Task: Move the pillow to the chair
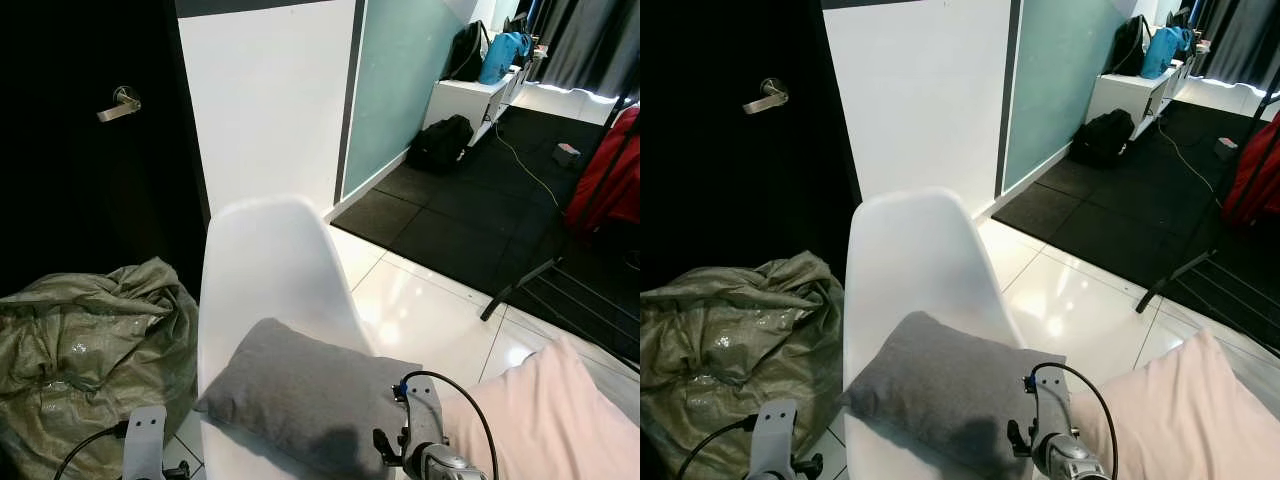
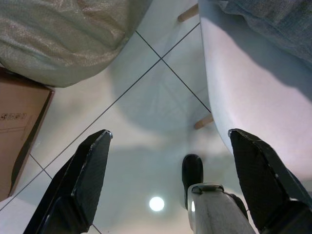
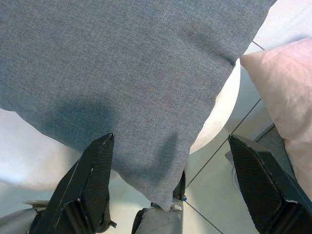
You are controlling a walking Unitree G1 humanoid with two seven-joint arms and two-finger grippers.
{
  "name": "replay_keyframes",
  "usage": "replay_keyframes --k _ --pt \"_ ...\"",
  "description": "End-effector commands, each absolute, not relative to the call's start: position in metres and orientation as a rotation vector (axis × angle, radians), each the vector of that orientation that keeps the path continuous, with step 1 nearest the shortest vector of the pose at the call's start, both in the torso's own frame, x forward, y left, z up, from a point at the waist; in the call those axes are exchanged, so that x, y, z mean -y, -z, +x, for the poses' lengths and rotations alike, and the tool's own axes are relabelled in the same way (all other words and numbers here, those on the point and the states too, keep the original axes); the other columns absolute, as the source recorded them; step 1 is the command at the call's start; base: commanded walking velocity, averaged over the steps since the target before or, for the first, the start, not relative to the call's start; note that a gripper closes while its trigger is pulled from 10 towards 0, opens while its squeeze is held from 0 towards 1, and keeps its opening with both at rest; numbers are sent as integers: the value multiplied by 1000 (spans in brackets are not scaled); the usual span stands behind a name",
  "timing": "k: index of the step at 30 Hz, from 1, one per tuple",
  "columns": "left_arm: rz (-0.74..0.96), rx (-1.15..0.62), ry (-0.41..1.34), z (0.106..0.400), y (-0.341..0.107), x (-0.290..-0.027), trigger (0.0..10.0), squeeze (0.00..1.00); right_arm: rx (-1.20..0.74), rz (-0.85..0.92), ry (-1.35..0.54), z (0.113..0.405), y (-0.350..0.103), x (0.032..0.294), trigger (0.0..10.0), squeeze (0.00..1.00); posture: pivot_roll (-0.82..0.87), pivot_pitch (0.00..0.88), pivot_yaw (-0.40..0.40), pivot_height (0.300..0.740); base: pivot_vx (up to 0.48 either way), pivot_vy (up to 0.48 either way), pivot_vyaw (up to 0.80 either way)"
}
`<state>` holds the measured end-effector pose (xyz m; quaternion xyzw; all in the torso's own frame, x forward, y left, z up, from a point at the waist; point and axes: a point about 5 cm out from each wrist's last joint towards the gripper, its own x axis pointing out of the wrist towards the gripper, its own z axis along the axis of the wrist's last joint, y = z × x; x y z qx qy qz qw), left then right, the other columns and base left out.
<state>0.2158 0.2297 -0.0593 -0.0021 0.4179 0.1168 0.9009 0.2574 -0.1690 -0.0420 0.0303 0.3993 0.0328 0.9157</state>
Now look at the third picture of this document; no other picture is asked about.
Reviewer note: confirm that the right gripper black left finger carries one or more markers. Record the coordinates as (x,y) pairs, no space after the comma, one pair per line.
(85,185)

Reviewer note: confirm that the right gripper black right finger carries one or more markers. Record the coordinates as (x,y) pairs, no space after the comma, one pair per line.
(263,190)

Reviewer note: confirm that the pink pillow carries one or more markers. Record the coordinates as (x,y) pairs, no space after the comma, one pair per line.
(285,92)

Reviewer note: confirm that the grey fabric pillow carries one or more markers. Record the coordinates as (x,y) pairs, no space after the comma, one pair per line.
(109,61)

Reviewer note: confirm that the white round seat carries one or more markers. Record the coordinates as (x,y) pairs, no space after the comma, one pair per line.
(24,151)

